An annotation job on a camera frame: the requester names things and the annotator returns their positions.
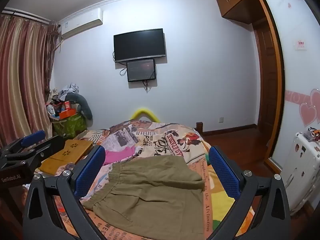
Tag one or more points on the white air conditioner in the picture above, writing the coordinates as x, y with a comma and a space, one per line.
80, 23

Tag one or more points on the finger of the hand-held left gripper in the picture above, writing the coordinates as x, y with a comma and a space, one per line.
32, 137
50, 146

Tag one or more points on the brown wooden door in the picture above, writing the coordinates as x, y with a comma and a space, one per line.
266, 85

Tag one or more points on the yellow foam headboard pad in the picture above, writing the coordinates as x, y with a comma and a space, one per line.
143, 112

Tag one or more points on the dark wooden bed post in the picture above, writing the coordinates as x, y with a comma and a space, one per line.
199, 127

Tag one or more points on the newspaper print blanket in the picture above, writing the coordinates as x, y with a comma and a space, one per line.
160, 142

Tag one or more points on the pile of crumpled clothes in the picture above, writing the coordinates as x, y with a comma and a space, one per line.
67, 90

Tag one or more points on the striped red curtain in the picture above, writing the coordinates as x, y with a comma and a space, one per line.
22, 80

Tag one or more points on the black wall television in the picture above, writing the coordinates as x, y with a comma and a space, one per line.
140, 45

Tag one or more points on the wooden overhead cabinet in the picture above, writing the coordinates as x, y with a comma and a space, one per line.
235, 2

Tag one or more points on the white suitcase with stickers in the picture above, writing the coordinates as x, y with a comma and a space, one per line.
302, 170

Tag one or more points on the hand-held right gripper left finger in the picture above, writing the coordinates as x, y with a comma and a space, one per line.
91, 170

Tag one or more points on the bamboo lap desk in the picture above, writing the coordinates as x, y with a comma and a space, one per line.
72, 150

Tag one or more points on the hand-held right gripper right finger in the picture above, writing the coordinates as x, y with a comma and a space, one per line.
222, 172

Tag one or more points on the orange box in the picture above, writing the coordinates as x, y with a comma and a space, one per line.
67, 113

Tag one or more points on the orange yellow plush blanket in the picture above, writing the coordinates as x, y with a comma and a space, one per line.
220, 211

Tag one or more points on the small black wall monitor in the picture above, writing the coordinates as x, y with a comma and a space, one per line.
141, 70

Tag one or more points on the sliding wardrobe door with hearts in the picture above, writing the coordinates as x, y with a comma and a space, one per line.
297, 80

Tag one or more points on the khaki pants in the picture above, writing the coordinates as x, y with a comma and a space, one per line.
150, 192

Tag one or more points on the pink cloth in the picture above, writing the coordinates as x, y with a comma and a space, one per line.
117, 155

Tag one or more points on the green patterned storage box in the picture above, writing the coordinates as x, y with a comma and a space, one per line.
68, 127

